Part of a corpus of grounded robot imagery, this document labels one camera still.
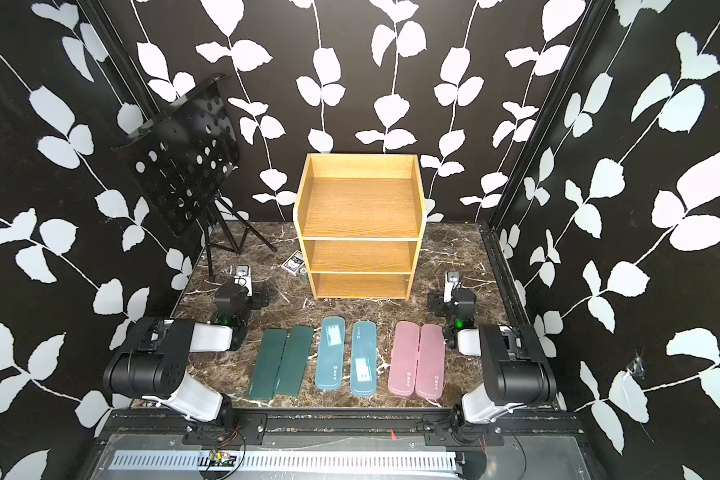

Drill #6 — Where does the black base rail with ruler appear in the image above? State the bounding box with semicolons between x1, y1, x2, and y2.
78;408;605;479

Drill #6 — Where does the small printed card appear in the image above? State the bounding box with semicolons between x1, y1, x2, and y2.
281;250;307;277

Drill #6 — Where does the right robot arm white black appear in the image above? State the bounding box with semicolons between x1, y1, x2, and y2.
427;285;558;427

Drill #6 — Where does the pink pencil case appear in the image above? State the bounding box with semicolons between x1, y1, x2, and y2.
415;324;446;400
388;321;420;397

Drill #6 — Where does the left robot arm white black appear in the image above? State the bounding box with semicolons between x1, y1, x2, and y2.
103;280;269;428

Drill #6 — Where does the wooden three-tier shelf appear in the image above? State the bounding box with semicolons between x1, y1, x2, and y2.
293;153;427;300

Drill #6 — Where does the black perforated music stand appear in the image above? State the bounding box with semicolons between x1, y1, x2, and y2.
113;74;277;255

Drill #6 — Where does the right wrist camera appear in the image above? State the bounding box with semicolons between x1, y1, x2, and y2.
443;271;461;304

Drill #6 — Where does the dark green pencil case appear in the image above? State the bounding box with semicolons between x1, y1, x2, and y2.
247;329;288;401
274;325;314;396

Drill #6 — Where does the teal pencil case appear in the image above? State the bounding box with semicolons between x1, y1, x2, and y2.
315;317;346;391
350;321;377;397

